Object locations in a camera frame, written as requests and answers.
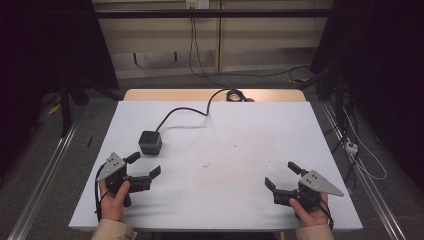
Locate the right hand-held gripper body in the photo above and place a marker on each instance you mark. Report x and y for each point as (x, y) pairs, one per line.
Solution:
(316, 185)

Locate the black curtain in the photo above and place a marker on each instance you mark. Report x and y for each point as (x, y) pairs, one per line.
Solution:
(380, 66)
(40, 66)

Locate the person's left hand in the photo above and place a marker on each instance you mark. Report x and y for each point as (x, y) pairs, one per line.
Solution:
(112, 203)

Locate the black cube device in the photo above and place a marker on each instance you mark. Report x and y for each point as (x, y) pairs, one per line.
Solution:
(150, 142)

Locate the aluminium floor rail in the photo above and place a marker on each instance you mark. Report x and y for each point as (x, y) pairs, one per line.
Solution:
(366, 190)
(43, 173)

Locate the white power plug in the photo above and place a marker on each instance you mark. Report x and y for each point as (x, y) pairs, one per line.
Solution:
(351, 147)

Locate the small black floor item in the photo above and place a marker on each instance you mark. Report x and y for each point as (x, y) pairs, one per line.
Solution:
(89, 141)

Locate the black metal stand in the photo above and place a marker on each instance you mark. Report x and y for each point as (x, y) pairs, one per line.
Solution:
(65, 103)

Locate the black horizontal metal bar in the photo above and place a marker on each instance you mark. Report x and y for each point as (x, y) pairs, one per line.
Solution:
(213, 13)

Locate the yellow floor tape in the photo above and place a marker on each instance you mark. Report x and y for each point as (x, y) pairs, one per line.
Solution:
(300, 80)
(54, 108)

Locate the white wall socket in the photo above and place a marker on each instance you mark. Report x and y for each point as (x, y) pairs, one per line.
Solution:
(197, 3)

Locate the wooden table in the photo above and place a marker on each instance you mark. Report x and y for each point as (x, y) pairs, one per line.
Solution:
(186, 95)

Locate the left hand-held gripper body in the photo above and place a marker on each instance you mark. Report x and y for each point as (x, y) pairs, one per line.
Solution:
(113, 166)

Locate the person's right hand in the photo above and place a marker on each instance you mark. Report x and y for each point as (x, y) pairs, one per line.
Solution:
(311, 216)

